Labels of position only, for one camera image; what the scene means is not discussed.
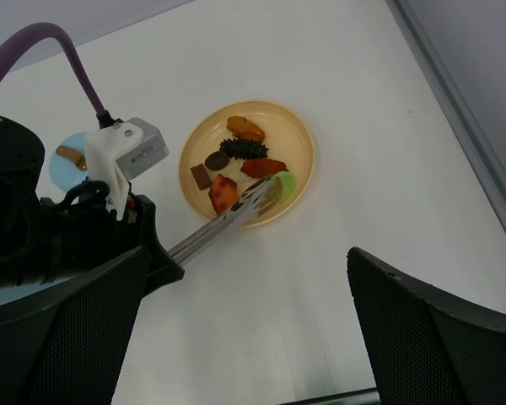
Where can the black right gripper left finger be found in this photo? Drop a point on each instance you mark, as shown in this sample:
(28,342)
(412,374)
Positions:
(66,344)

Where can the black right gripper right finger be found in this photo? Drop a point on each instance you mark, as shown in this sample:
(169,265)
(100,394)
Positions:
(425,345)

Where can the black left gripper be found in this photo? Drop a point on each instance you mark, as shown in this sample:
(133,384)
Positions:
(42,241)

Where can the red orange grilled piece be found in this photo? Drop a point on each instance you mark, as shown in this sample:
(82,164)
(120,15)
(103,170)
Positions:
(223,194)

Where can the green round macaron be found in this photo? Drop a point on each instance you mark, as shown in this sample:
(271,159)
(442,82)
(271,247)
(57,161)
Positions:
(287,183)

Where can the metal serving tongs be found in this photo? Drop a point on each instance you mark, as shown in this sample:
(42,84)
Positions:
(258,199)

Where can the light blue round lid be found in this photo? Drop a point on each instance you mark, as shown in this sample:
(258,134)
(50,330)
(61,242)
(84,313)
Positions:
(63,172)

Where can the brown chocolate square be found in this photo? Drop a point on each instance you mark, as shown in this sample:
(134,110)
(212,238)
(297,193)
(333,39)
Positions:
(201,177)

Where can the dark brown round cookie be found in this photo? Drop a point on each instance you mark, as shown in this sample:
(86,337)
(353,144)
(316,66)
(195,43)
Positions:
(217,160)

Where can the black spiky sea cucumber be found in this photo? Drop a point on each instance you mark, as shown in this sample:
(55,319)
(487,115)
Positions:
(243,149)

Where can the orange madeleine cake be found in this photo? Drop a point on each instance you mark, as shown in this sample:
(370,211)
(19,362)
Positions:
(261,167)

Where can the orange yellow fried piece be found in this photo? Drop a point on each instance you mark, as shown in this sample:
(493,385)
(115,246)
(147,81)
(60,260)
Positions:
(242,128)

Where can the beige round plate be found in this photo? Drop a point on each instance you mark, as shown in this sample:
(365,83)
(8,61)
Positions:
(288,139)

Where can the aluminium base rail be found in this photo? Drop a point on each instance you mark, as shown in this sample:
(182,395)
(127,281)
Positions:
(359,397)

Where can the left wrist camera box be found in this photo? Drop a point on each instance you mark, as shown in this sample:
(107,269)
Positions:
(120,153)

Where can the right aluminium frame post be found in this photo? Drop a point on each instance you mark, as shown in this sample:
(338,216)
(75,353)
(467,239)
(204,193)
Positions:
(461,48)

